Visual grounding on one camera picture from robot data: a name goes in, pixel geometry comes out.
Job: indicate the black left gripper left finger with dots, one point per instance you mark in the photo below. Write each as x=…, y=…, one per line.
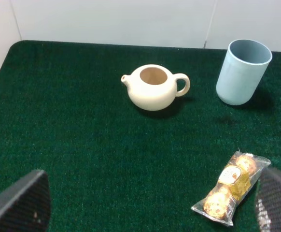
x=25, y=206

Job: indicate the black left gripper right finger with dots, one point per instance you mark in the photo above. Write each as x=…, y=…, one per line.
x=268, y=200

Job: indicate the gold chocolate candy pack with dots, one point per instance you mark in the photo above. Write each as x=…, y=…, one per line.
x=234, y=182

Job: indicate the dark green felt mat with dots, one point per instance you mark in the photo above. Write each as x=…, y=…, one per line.
x=114, y=167

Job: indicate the light blue cup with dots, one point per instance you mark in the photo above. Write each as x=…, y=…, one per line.
x=243, y=67

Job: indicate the cream ceramic teapot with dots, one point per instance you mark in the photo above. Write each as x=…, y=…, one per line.
x=152, y=87

